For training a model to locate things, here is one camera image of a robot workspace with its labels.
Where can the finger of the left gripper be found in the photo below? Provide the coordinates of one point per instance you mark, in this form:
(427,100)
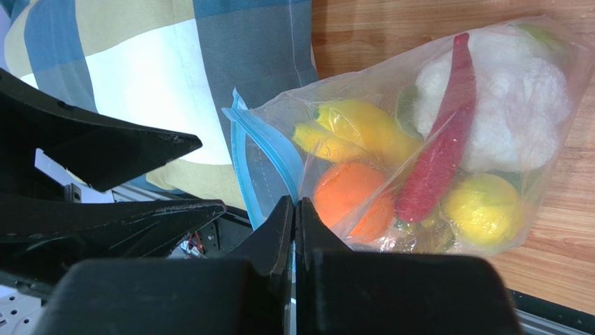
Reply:
(101,151)
(42,239)

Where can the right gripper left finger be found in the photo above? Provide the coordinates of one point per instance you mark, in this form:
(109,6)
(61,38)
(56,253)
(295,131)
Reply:
(247,291)

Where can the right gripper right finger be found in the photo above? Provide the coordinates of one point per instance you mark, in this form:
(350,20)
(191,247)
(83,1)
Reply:
(341,291)

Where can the clear zip top bag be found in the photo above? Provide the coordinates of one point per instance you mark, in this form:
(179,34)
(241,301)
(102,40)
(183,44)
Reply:
(410,88)

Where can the fake orange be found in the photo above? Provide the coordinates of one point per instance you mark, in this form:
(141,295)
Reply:
(346,186)

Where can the fake banana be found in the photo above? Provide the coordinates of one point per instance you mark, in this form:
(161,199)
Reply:
(345,130)

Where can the fake yellow lemon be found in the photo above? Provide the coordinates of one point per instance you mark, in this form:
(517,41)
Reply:
(486,210)

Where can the fake red chili pepper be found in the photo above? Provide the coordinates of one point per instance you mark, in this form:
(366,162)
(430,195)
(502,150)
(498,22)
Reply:
(435,167)

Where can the fake white cauliflower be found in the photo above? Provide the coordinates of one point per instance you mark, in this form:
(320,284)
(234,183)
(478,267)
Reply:
(521,99)

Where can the plaid pillow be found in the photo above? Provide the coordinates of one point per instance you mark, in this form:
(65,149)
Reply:
(165,64)

